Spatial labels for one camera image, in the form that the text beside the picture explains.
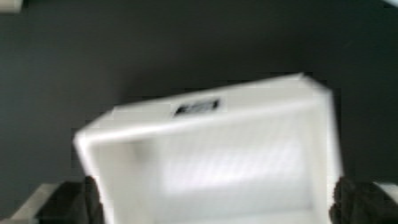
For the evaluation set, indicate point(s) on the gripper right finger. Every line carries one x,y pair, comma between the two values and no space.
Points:
364,203

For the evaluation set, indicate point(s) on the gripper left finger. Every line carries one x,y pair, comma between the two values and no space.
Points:
62,204

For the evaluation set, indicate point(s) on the white drawer box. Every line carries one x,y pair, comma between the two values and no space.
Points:
218,157
10,6

